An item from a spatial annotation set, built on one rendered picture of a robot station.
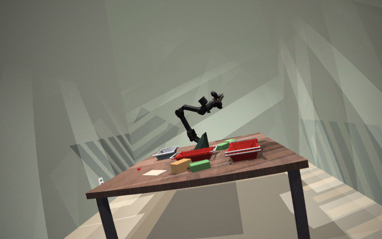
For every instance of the white flat rectangular sheet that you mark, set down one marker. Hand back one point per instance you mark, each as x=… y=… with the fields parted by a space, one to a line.
x=154 y=172

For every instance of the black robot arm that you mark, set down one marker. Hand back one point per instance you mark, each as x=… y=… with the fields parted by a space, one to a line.
x=200 y=110

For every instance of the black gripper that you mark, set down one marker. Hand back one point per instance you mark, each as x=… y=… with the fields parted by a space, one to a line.
x=216 y=97

